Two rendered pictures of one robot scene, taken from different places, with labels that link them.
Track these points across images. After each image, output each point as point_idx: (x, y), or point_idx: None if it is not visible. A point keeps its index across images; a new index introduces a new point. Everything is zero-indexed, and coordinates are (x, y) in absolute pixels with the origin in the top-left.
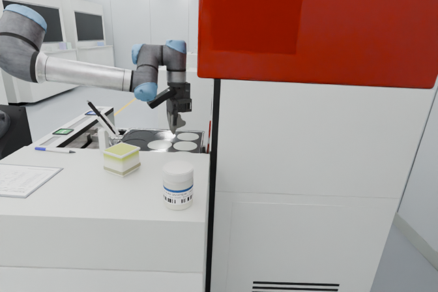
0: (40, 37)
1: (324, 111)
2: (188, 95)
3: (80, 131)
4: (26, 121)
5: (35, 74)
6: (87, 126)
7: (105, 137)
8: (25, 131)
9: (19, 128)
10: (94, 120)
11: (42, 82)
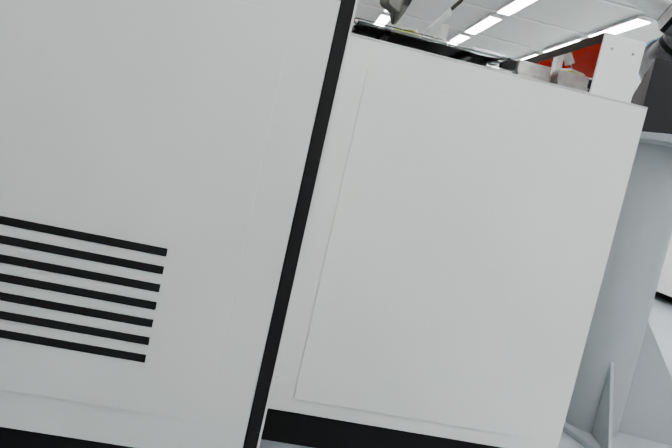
0: None
1: None
2: None
3: (526, 60)
4: (647, 83)
5: None
6: (537, 56)
7: (439, 32)
8: (640, 99)
9: (638, 91)
10: (549, 51)
11: None
